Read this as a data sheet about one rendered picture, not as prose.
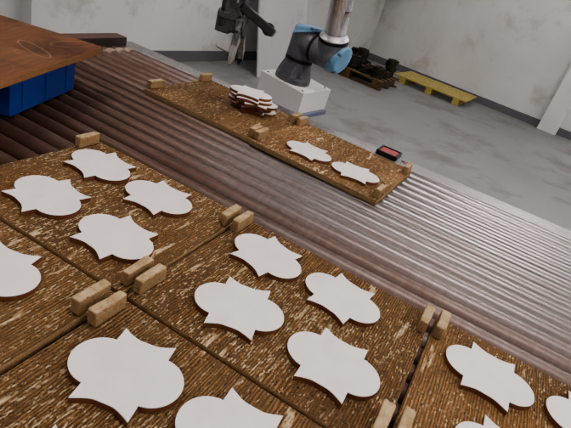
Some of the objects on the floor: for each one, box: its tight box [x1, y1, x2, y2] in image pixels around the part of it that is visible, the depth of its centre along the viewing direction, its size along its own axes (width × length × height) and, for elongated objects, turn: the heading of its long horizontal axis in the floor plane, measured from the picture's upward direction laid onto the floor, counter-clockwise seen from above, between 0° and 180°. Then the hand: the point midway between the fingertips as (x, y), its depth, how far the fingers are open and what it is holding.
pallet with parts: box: [337, 47, 399, 91], centre depth 757 cm, size 81×118×43 cm
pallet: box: [395, 71, 477, 105], centre depth 835 cm, size 130×90×12 cm
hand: (235, 65), depth 144 cm, fingers open, 14 cm apart
